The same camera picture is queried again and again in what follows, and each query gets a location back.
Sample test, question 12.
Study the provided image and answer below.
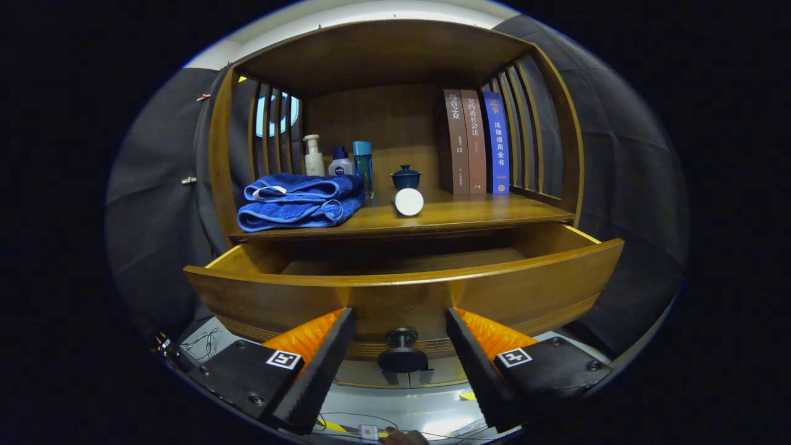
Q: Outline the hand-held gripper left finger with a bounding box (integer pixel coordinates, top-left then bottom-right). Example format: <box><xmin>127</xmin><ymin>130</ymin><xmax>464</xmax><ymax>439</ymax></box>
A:
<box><xmin>185</xmin><ymin>307</ymin><xmax>357</xmax><ymax>436</ymax></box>

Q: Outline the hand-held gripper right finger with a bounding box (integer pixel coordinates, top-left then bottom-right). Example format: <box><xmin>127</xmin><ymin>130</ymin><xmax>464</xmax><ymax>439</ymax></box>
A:
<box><xmin>446</xmin><ymin>307</ymin><xmax>614</xmax><ymax>433</ymax></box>

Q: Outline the wooden drawer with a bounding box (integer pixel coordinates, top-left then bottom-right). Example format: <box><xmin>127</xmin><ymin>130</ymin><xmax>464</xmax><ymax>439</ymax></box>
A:
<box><xmin>184</xmin><ymin>221</ymin><xmax>625</xmax><ymax>373</ymax></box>

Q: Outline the white squeeze tube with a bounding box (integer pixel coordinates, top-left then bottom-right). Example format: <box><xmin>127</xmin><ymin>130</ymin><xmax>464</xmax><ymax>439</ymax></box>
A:
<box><xmin>394</xmin><ymin>187</ymin><xmax>425</xmax><ymax>217</ymax></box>

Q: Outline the wooden cabinet door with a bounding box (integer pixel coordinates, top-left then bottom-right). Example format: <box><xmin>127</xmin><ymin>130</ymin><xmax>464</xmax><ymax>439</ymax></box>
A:
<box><xmin>336</xmin><ymin>360</ymin><xmax>410</xmax><ymax>389</ymax></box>
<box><xmin>409</xmin><ymin>365</ymin><xmax>470</xmax><ymax>389</ymax></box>

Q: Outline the wooden countertop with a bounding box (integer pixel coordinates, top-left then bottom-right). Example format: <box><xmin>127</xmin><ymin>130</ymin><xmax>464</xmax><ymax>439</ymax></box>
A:
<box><xmin>230</xmin><ymin>185</ymin><xmax>575</xmax><ymax>243</ymax></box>

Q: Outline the wooden cabinet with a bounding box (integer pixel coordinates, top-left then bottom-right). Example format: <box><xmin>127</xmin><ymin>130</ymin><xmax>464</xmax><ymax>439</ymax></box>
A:
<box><xmin>207</xmin><ymin>19</ymin><xmax>585</xmax><ymax>390</ymax></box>

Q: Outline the folded blue towel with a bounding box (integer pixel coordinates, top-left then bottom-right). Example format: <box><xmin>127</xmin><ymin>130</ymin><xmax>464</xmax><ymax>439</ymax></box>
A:
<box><xmin>237</xmin><ymin>173</ymin><xmax>366</xmax><ymax>233</ymax></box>

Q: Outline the white lotion bottle blue cap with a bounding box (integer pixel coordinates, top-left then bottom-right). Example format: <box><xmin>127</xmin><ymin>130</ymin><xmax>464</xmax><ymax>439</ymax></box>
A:
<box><xmin>328</xmin><ymin>146</ymin><xmax>355</xmax><ymax>177</ymax></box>

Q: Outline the blue lidded teacup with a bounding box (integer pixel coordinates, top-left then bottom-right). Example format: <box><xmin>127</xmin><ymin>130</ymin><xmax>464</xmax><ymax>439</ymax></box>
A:
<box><xmin>391</xmin><ymin>164</ymin><xmax>423</xmax><ymax>190</ymax></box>

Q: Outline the cream pump bottle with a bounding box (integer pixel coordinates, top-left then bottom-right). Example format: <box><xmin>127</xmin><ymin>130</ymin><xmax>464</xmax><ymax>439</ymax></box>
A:
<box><xmin>303</xmin><ymin>134</ymin><xmax>326</xmax><ymax>177</ymax></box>

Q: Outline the teal tumbler bottle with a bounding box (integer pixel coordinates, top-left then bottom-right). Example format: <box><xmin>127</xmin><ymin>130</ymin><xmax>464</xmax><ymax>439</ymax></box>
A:
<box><xmin>353</xmin><ymin>141</ymin><xmax>374</xmax><ymax>200</ymax></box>

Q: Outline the reddish brown book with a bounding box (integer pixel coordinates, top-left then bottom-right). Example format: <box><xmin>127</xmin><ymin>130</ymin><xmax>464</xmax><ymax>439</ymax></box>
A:
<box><xmin>461</xmin><ymin>89</ymin><xmax>488</xmax><ymax>195</ymax></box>

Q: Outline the blue book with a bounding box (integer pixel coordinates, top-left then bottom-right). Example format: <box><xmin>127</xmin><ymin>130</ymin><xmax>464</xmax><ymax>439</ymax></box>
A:
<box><xmin>482</xmin><ymin>91</ymin><xmax>511</xmax><ymax>195</ymax></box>

